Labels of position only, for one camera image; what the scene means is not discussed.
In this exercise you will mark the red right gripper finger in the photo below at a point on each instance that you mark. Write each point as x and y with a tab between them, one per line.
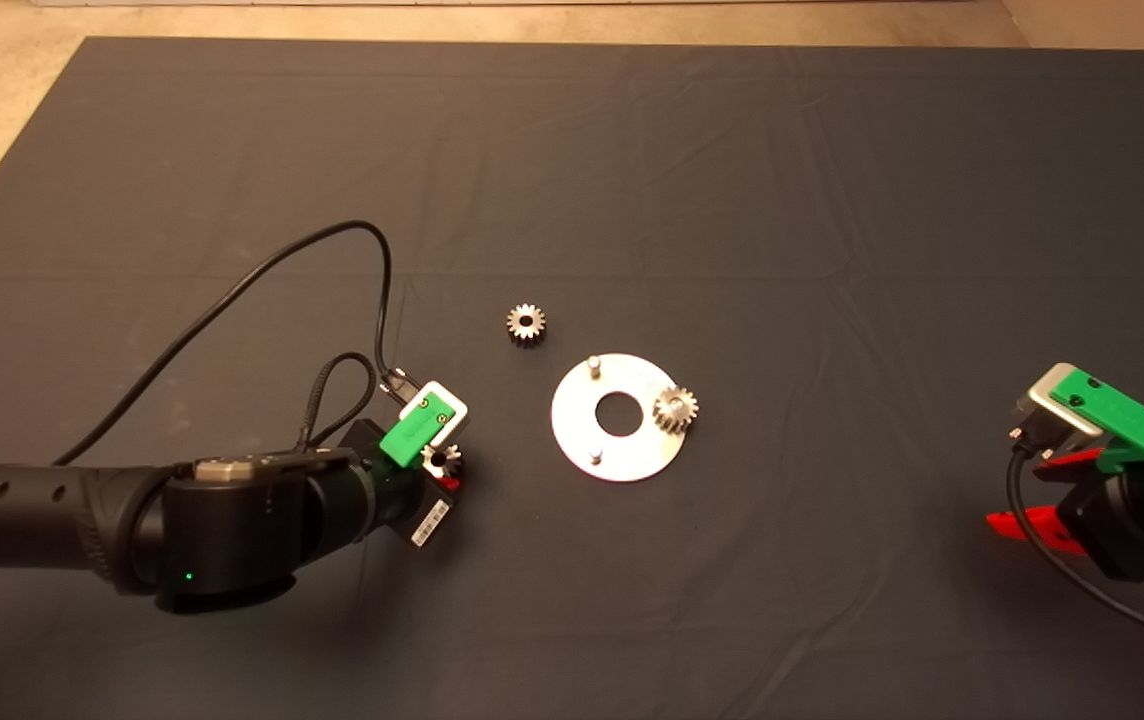
1067	459
1032	522

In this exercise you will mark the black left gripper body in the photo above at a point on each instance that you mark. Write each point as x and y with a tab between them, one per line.
402	500

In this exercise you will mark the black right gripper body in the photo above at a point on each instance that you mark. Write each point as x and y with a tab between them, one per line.
1122	525

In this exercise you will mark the small steel planetary gear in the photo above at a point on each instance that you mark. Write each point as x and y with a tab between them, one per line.
514	326
669	412
450	462

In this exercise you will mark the round metal carrier plate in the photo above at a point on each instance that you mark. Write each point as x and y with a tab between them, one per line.
582	440

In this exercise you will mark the dark grey table cloth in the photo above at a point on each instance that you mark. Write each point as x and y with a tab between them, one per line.
732	200

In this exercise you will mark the green left camera mount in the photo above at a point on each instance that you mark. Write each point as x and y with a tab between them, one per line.
410	435

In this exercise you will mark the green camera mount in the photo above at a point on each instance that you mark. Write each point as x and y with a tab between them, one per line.
1117	410
410	435

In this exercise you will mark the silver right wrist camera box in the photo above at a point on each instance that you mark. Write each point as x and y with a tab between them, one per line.
1037	402

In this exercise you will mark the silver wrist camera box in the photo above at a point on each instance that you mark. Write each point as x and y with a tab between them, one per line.
1037	402
454	412

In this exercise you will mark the green right camera mount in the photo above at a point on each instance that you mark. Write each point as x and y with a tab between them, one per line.
1117	410

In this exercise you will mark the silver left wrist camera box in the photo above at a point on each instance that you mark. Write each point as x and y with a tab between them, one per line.
454	412

